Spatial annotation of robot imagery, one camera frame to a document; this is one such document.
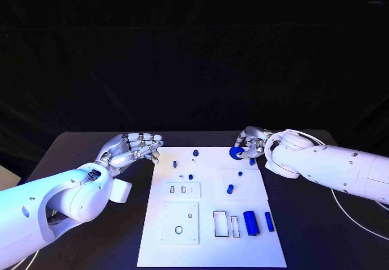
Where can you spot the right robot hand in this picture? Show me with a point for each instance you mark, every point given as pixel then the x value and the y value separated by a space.
pixel 255 135

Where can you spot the blue gear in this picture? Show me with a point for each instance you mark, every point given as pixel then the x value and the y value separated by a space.
pixel 234 152

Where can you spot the thick blue cylinder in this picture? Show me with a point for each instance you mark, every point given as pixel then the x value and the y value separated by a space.
pixel 251 223

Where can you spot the thin blue cylinder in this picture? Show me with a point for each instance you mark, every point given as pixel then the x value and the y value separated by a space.
pixel 268 221

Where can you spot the white task board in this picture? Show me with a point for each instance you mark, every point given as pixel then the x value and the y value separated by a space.
pixel 212 253

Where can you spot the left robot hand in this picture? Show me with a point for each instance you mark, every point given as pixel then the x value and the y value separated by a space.
pixel 121 145

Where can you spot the blue plug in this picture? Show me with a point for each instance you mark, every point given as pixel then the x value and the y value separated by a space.
pixel 252 162

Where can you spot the blue round-head peg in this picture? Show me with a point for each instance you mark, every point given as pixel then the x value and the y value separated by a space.
pixel 196 153

